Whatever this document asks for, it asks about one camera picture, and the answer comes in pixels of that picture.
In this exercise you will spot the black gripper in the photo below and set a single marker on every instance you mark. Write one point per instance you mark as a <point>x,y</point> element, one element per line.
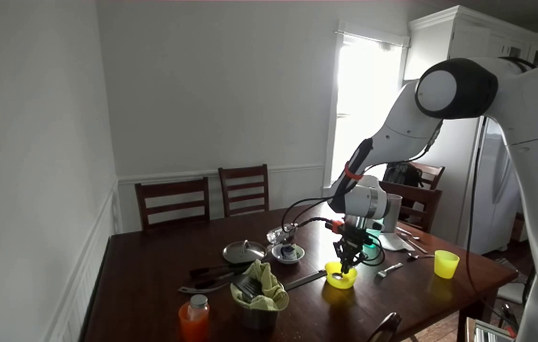
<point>355,236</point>

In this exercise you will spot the silver spoon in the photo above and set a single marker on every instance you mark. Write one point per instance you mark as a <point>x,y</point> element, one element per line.
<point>343,276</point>

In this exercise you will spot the silver fork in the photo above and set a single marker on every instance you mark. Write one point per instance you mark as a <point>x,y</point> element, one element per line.
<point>389,271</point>

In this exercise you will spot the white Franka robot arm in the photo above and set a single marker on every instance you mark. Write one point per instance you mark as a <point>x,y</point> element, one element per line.
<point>535,159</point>

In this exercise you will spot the yellow bowl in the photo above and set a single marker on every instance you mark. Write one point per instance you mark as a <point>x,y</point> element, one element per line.
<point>341,284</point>

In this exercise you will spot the silver metal bowl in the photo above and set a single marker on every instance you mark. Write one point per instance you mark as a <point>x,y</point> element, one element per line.
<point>288,259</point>

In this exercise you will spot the silver table knife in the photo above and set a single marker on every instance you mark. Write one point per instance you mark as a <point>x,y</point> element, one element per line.
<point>307,280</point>

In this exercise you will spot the white plate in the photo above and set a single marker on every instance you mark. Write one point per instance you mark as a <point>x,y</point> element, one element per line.
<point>397,242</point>

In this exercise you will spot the tall grey cup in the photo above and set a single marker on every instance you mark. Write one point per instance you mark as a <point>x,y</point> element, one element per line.
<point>395,216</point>

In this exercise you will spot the dark wooden chair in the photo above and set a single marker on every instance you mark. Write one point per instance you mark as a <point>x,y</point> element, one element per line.
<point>243,172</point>
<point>174,189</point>
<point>421,193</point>
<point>391,314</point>
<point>431,172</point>

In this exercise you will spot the silver cutlery piece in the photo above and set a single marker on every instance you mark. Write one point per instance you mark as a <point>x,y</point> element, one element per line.
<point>416,244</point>

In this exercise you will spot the light green cloth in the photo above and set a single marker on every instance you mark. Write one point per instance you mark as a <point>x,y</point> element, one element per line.
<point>271,288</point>

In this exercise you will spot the yellow plastic cup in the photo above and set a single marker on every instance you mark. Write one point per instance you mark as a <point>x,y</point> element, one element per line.
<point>448,267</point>

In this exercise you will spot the round grey pot lid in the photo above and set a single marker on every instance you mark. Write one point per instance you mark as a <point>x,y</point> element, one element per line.
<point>243,252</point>

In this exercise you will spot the metal pot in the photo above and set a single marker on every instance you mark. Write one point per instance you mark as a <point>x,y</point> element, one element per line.
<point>260,320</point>

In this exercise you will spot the black spatula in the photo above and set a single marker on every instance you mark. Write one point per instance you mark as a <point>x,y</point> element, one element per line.
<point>214,273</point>

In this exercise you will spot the grey long utensil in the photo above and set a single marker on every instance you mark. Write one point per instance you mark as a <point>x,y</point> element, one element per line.
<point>205,290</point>

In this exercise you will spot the white refrigerator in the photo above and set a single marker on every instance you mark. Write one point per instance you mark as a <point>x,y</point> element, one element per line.
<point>497,191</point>

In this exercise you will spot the orange bottle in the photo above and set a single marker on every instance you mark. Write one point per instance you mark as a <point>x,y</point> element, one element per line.
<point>195,320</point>

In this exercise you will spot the bright window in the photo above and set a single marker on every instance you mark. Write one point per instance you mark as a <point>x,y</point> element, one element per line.
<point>364,96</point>

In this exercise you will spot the white tall cabinet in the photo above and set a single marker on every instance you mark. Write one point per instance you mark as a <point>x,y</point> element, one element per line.
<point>459,39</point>

